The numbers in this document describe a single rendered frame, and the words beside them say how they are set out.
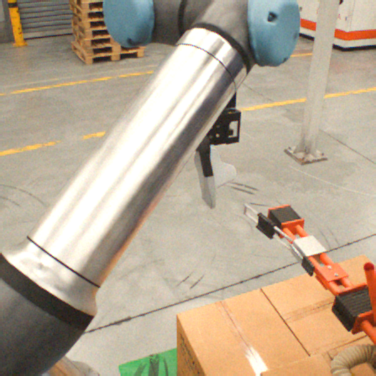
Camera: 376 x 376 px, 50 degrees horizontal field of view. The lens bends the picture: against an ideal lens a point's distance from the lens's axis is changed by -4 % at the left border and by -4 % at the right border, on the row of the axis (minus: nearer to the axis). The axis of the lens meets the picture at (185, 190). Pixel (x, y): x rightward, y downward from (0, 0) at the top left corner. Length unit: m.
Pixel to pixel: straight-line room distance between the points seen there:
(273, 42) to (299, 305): 1.56
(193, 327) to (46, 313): 1.44
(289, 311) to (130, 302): 1.09
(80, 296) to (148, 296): 2.27
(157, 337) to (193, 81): 2.11
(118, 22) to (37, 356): 0.35
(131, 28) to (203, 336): 1.39
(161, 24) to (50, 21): 9.12
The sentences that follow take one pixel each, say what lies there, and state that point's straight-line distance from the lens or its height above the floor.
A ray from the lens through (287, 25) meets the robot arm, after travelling 0.43.
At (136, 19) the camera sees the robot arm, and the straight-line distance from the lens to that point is 0.48.
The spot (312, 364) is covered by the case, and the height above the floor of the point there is 0.94.
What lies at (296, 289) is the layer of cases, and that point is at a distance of 1.94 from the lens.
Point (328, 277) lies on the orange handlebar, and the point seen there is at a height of 1.19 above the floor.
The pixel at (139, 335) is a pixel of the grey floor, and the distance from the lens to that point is 2.42.
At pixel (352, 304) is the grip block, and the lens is 1.01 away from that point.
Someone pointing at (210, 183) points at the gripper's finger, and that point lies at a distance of 0.63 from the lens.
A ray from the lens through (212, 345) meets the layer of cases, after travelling 1.69.
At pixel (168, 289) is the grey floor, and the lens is 2.64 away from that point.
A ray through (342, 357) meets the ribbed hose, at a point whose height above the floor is 1.13.
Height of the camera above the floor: 1.90
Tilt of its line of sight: 33 degrees down
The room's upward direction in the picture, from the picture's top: straight up
